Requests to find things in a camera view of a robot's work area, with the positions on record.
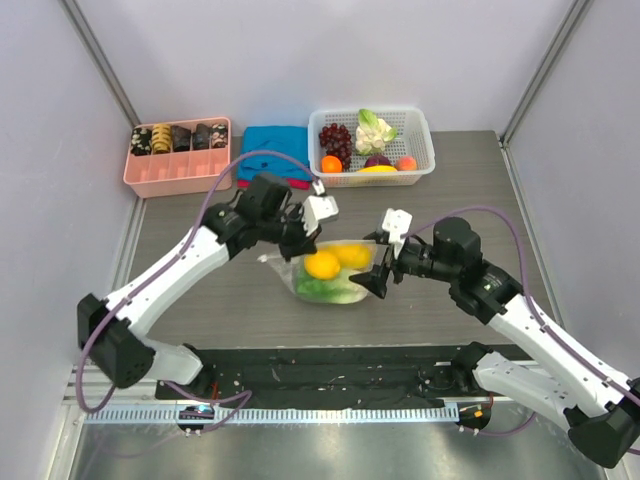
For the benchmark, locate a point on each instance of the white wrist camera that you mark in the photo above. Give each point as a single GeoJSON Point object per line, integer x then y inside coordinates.
{"type": "Point", "coordinates": [394, 229]}
{"type": "Point", "coordinates": [318, 208]}

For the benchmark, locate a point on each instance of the green lettuce leaf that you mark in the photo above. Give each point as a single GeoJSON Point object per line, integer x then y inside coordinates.
{"type": "Point", "coordinates": [339, 290]}

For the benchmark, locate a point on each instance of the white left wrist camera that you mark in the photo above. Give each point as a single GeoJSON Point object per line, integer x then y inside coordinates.
{"type": "Point", "coordinates": [318, 208]}

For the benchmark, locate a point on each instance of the blue folded cloth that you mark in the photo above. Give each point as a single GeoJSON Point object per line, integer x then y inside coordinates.
{"type": "Point", "coordinates": [289, 140]}

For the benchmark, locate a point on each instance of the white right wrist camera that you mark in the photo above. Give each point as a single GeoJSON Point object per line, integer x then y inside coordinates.
{"type": "Point", "coordinates": [394, 229]}

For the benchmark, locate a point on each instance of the black roll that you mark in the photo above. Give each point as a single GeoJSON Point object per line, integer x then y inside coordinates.
{"type": "Point", "coordinates": [201, 137]}

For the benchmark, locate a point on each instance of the peach fruit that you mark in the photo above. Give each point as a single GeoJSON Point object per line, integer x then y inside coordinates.
{"type": "Point", "coordinates": [406, 164]}

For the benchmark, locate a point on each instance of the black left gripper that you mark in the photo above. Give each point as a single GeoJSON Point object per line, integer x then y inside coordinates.
{"type": "Point", "coordinates": [302, 244]}

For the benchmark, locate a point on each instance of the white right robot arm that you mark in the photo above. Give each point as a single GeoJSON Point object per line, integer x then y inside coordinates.
{"type": "Point", "coordinates": [596, 405]}

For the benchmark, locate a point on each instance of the clear zip top bag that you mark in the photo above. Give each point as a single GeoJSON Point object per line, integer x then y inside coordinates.
{"type": "Point", "coordinates": [288, 271]}

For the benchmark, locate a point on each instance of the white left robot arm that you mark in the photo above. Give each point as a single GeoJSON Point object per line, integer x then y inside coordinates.
{"type": "Point", "coordinates": [113, 331]}

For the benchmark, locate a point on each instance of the white plastic basket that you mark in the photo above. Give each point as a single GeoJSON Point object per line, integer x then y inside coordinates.
{"type": "Point", "coordinates": [413, 139]}

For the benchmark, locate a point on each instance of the yellow banana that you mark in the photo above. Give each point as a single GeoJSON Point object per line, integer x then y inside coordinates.
{"type": "Point", "coordinates": [377, 169]}

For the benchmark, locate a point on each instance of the orange fruit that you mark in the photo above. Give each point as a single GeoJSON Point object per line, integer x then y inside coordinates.
{"type": "Point", "coordinates": [331, 164]}

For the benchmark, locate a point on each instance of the dark floral sushi roll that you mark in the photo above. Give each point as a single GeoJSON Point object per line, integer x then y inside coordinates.
{"type": "Point", "coordinates": [140, 141]}

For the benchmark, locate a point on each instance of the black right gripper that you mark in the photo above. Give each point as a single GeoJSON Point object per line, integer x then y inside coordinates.
{"type": "Point", "coordinates": [385, 265]}

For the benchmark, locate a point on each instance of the magenta folded cloth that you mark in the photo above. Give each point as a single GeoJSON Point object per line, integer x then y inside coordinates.
{"type": "Point", "coordinates": [293, 183]}

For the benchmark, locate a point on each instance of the yellow mango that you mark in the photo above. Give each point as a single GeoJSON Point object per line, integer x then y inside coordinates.
{"type": "Point", "coordinates": [353, 256]}

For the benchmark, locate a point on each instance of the dark brown roll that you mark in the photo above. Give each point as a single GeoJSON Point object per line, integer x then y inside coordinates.
{"type": "Point", "coordinates": [181, 138]}

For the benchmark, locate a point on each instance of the yellow lemon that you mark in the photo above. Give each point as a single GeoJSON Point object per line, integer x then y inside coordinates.
{"type": "Point", "coordinates": [322, 265]}

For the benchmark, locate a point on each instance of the yellow striped roll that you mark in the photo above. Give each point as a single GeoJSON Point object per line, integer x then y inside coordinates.
{"type": "Point", "coordinates": [161, 139]}

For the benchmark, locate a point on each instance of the purple red onion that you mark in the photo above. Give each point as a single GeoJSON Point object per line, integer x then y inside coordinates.
{"type": "Point", "coordinates": [377, 160]}

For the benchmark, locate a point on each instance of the pink floral roll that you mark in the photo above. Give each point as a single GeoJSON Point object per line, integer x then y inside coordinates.
{"type": "Point", "coordinates": [219, 135]}

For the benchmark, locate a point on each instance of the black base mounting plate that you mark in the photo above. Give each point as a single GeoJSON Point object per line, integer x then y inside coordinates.
{"type": "Point", "coordinates": [359, 378]}

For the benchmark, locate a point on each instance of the white slotted cable duct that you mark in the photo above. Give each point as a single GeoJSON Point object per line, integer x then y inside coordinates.
{"type": "Point", "coordinates": [192, 414]}

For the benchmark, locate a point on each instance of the pink divided storage box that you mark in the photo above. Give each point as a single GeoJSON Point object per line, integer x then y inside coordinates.
{"type": "Point", "coordinates": [178, 173]}

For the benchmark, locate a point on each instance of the red grape bunch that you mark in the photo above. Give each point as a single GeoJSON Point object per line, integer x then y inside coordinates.
{"type": "Point", "coordinates": [336, 140]}

